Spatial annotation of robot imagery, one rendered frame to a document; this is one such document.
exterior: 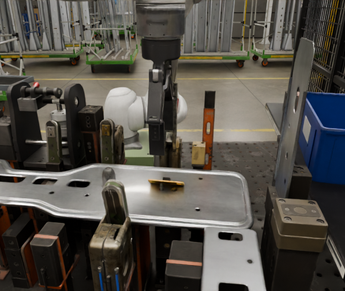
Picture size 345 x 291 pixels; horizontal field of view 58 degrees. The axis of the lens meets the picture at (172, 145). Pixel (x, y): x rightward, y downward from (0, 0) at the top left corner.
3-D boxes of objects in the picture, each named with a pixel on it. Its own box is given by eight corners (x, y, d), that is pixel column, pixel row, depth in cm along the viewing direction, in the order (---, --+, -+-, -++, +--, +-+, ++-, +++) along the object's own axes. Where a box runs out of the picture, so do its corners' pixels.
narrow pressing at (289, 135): (281, 216, 64) (312, 42, 50) (272, 186, 75) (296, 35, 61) (284, 216, 64) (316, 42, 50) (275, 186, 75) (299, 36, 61)
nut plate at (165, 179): (147, 180, 73) (147, 175, 73) (150, 183, 76) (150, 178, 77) (183, 183, 71) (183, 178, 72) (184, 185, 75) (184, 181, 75)
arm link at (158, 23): (130, 4, 54) (131, 41, 56) (183, 4, 53) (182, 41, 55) (141, 4, 62) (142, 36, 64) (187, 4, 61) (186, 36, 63)
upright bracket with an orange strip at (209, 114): (197, 246, 99) (204, 90, 78) (197, 243, 100) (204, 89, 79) (206, 247, 98) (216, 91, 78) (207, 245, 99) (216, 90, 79)
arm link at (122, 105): (104, 127, 161) (100, 85, 151) (139, 124, 165) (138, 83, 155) (106, 140, 147) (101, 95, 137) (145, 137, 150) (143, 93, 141)
